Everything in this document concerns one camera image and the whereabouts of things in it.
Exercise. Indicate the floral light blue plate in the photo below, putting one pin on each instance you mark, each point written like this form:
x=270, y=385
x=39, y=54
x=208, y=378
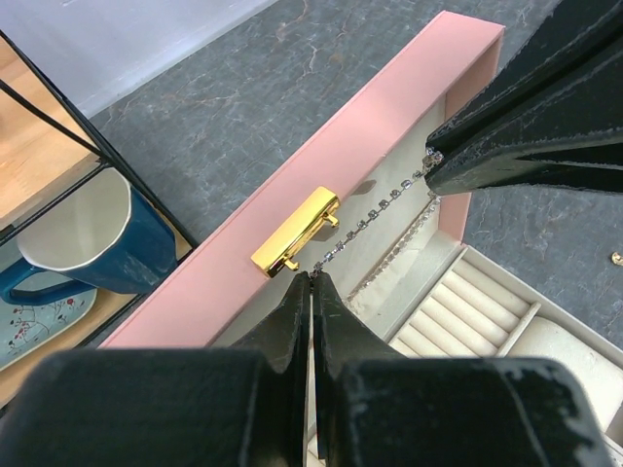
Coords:
x=26, y=327

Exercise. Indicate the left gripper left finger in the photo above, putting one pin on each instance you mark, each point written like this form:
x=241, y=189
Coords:
x=283, y=335

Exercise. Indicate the pink jewelry box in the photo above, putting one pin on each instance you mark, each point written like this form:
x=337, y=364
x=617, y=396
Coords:
x=397, y=256

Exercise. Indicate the blue mug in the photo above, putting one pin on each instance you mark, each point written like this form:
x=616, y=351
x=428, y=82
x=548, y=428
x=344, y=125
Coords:
x=104, y=235

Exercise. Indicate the black wire shelf rack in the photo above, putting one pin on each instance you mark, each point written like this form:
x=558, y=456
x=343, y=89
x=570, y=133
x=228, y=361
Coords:
x=49, y=150

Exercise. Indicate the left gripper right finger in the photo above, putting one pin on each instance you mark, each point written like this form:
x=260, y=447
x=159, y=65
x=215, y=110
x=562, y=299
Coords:
x=344, y=346

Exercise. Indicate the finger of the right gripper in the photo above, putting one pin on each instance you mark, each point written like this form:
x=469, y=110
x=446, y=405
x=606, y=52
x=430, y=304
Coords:
x=572, y=32
x=590, y=163

